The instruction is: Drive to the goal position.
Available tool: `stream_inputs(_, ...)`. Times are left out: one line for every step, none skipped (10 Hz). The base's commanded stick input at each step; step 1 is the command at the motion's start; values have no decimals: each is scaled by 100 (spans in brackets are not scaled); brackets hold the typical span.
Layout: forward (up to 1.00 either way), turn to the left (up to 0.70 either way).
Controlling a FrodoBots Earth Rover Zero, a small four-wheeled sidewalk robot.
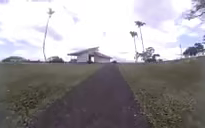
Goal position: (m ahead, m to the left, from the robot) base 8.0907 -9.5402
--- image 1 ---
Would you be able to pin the bushy dark tree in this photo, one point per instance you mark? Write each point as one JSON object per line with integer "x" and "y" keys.
{"x": 148, "y": 55}

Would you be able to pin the dark flat-topped trees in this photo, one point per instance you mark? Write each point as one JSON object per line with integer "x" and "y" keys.
{"x": 195, "y": 50}

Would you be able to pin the white building with sloped roof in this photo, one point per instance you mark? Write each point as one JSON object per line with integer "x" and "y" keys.
{"x": 85, "y": 57}

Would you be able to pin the tall thin palm tree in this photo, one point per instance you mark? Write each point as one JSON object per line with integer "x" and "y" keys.
{"x": 45, "y": 36}

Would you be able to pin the green grass lawn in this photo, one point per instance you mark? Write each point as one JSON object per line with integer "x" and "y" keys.
{"x": 170, "y": 86}
{"x": 30, "y": 80}

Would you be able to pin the low dark bush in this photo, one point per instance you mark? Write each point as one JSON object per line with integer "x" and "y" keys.
{"x": 55, "y": 59}
{"x": 13, "y": 59}

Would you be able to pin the dark asphalt path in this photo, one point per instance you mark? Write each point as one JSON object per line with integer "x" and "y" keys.
{"x": 100, "y": 100}

